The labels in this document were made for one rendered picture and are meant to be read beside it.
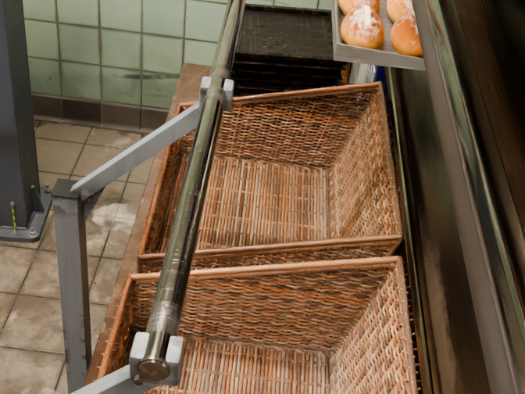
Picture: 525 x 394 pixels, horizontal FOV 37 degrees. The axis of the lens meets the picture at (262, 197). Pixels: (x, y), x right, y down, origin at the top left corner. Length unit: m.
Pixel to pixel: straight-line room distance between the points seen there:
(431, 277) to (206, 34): 1.86
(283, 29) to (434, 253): 1.02
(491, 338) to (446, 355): 0.60
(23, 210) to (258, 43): 1.01
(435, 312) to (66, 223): 0.58
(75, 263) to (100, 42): 1.72
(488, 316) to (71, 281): 0.98
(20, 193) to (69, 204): 1.29
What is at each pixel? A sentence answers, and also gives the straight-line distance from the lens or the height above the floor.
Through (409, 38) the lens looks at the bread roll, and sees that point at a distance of 1.20.
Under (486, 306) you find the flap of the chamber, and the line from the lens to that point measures 0.48.
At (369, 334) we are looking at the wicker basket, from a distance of 1.37.
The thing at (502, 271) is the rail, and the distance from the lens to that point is 0.47.
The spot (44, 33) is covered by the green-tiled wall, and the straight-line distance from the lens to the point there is 3.01.
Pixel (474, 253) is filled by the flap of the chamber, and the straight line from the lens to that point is 0.51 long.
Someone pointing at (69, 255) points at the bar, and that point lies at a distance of 1.32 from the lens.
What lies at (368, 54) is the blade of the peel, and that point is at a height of 1.20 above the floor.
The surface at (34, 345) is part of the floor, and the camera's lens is 2.29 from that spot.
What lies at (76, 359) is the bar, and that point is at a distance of 1.51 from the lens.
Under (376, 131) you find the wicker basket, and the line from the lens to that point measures 1.71.
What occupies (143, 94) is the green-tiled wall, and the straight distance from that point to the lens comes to 3.03.
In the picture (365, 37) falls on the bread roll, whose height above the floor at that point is 1.21.
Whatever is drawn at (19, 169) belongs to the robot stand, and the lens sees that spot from 2.47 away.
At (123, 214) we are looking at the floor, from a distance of 2.69.
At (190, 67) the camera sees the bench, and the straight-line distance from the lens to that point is 2.35.
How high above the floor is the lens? 1.72
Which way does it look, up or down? 38 degrees down
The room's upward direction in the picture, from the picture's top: 7 degrees clockwise
